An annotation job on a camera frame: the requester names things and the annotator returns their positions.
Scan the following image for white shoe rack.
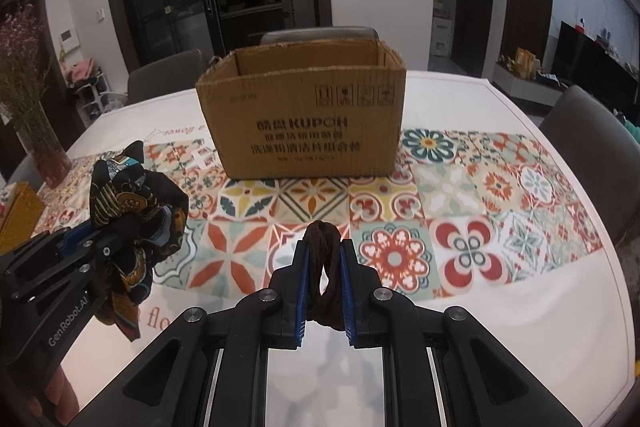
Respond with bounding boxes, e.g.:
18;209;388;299
75;72;126;128

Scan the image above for pink dried flower bouquet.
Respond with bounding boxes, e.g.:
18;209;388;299
0;2;51;132

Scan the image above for yellow box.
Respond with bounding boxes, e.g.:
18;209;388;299
0;182;47;253

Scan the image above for glass vase dried pink flowers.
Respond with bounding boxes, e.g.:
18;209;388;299
0;0;86;178

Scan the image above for glass vase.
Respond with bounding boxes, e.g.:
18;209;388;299
15;102;73;188

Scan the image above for person's left hand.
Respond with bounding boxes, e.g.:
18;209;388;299
27;364;73;420

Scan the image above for low television cabinet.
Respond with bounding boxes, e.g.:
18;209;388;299
492;62;566;108

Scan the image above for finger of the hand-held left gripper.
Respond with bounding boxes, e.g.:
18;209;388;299
10;237;131;308
0;222;96;278

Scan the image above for pink clothing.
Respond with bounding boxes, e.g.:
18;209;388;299
70;59;101;82

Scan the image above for grey dining chair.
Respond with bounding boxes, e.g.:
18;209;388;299
539;85;640;248
127;49;211;105
259;26;380;46

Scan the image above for black television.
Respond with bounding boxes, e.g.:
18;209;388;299
550;21;640;118

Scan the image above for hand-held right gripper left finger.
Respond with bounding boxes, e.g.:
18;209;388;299
85;238;312;427

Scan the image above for dark wooden door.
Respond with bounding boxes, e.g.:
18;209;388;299
456;0;496;80

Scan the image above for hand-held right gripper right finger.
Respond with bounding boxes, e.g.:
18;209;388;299
341;238;556;427

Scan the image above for yellow bags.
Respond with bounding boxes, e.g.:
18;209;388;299
515;48;541;80

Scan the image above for brown cardboard box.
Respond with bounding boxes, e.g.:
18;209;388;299
195;38;408;181

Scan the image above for black patterned silk scarf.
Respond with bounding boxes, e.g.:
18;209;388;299
89;141;190;342

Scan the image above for floral patterned tablecloth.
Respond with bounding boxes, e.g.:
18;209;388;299
0;69;631;427

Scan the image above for white drawer cabinet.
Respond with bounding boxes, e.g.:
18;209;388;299
434;14;456;58

